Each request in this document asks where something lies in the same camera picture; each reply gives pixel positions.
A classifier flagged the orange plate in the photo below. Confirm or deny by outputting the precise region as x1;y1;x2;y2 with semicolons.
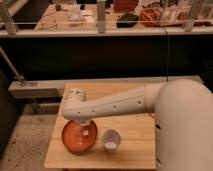
62;120;98;153

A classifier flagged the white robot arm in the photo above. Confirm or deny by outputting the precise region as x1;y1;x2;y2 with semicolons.
62;79;213;171

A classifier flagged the wooden table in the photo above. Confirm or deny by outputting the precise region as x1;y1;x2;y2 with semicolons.
45;82;155;169

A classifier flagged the grey metal beam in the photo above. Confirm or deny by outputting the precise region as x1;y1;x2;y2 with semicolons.
7;75;202;100

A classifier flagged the black device on bench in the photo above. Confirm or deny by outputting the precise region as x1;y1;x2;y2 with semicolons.
116;13;139;28

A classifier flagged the orange box on bench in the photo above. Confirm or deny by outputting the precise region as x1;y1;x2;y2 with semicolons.
140;7;160;27

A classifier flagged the black hanging cable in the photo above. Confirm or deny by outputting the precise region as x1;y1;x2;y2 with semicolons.
159;24;170;82

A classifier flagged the white vertical post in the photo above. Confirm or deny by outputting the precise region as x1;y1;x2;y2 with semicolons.
97;0;106;33

